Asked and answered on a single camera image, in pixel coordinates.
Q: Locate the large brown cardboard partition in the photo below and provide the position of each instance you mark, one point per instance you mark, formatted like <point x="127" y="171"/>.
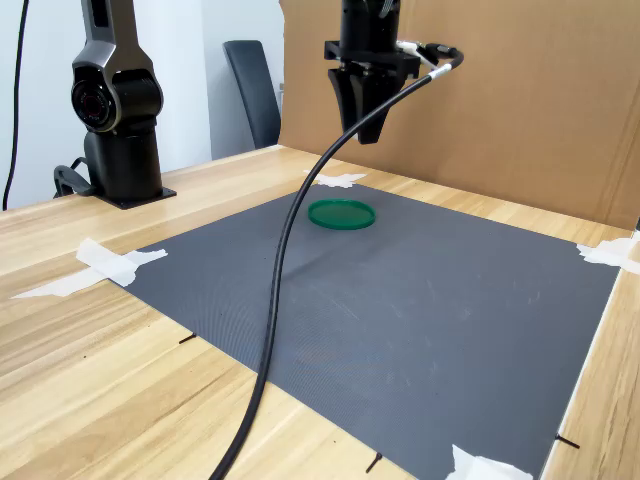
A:
<point x="525" y="125"/>

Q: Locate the dark grey mat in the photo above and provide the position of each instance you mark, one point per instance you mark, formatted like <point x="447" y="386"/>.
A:
<point x="400" y="340"/>

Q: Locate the round green lid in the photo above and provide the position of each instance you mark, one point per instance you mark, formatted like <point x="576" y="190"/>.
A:
<point x="341" y="214"/>

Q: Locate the black chair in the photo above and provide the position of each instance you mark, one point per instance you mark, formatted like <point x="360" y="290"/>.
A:
<point x="252" y="95"/>

